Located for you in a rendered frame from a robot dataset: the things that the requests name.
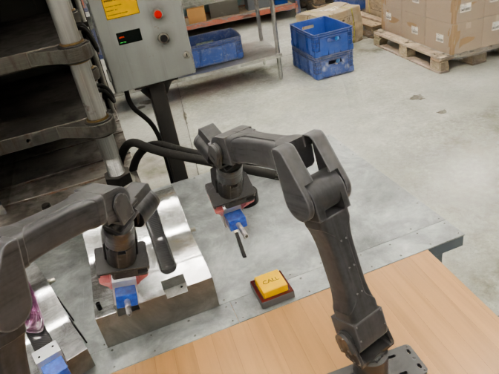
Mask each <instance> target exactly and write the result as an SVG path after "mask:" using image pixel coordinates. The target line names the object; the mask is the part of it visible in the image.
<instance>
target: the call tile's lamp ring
mask: <svg viewBox="0 0 499 374"><path fill-rule="evenodd" d="M279 272H280V273H281V276H282V277H283V279H284V280H285V281H286V283H287V286H288V288H289V289H290V290H287V291H286V292H282V293H280V294H277V295H274V296H272V297H270V298H267V299H263V298H262V296H261V294H260V292H259V291H258V289H257V287H256V285H255V284H254V282H255V280H252V281H250V283H251V284H252V286H253V288H254V290H255V291H256V293H257V295H258V297H259V298H260V300H261V302H262V303H263V302H266V301H269V300H272V299H273V298H277V297H279V296H282V295H285V294H287V293H289V292H292V291H294V290H293V288H292V287H291V285H290V284H289V283H288V281H287V279H286V278H285V276H284V275H283V274H282V272H281V270H279Z"/></svg>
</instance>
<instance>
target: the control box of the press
mask: <svg viewBox="0 0 499 374"><path fill-rule="evenodd" d="M84 2H85V4H86V5H87V8H88V12H89V15H90V17H91V21H92V24H93V26H94V31H95V34H96V36H97V40H98V42H99V46H100V50H101V52H102V56H103V59H104V62H105V66H106V68H107V69H106V72H107V74H108V79H109V82H111V84H112V86H113V89H114V92H115V93H116V94H118V93H121V92H124V93H125V98H126V101H127V103H128V105H129V107H130V108H131V109H132V111H133V112H135V113H136V114H137V115H138V116H140V117H141V118H143V119H144V120H145V121H146V122H147V123H148V124H149V125H150V126H151V128H152V130H153V131H154V133H155V135H156V137H157V140H159V141H165V142H169V143H172V144H175V145H180V143H179V140H178V137H177V132H176V128H175V123H174V120H173V117H172V112H171V108H170V105H169V100H168V97H167V93H168V90H169V87H170V84H171V83H172V82H174V81H175V80H176V79H178V77H181V76H185V75H189V74H192V73H196V69H195V63H194V59H193V55H192V49H191V45H190V42H189V35H188V32H187V28H186V22H185V19H184V14H183V8H182V4H181V1H180V0H84ZM132 89H135V90H138V91H141V92H142V93H143V94H145V95H146V96H147V97H148V98H149V99H150V100H151V104H152V107H153V111H154V115H155V118H156V121H157V126H158V129H159V130H158V129H157V126H156V125H155V124H154V123H153V122H152V120H151V119H150V118H148V117H147V116H146V115H145V114H144V113H143V112H142V111H140V110H139V109H138V108H137V107H136V106H135V105H134V103H133V102H132V100H131V97H130V93H129V91H130V90H132ZM163 158H164V160H165V164H166V168H167V171H168V174H169V179H170V183H171V184H172V183H176V182H178V181H181V180H185V179H188V174H187V171H186V167H185V163H184V161H181V160H174V159H171V158H167V157H163Z"/></svg>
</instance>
